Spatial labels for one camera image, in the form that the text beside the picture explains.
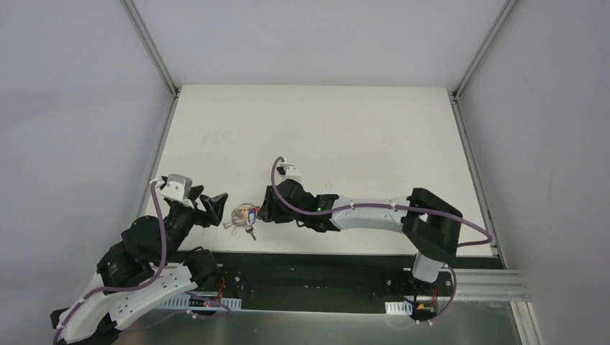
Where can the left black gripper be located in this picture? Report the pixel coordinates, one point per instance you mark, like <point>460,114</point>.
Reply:
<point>198,207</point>

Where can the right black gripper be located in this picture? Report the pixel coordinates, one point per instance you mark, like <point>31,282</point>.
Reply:
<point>275,203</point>

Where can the blue capped key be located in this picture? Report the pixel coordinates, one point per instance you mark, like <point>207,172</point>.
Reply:
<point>252,216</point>

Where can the large metal keyring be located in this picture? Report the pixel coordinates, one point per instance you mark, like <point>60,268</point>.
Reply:
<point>237,220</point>

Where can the green tag key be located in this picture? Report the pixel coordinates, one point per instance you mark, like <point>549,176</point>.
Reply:
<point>250,230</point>

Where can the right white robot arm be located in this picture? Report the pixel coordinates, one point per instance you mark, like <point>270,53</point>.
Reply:
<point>430,224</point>

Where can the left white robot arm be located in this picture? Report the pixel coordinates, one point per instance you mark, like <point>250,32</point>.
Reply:
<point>144,269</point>

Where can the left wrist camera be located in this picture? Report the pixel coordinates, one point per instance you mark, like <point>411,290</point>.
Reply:
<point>177,188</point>

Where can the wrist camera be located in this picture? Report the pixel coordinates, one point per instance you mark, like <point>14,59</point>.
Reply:
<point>177,188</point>
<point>286,170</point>

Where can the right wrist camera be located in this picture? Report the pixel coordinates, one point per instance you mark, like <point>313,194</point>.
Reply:
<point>286,170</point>

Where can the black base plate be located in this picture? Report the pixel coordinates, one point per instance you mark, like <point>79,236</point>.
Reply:
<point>333,283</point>

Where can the left white cable duct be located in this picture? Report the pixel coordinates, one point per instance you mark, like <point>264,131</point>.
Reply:
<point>183,302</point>

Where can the white cable duct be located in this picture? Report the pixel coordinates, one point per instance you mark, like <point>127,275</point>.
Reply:
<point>401,308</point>
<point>183,302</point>

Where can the right white cable duct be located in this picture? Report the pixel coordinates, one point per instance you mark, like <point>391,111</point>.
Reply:
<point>401,308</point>

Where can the left aluminium frame post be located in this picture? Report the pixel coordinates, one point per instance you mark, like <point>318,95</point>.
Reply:
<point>150,46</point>

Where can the aluminium frame post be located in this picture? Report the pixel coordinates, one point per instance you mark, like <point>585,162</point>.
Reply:
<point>480,54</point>
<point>150,46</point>

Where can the right aluminium frame post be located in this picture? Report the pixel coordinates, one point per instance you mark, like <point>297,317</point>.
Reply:
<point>480,54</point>

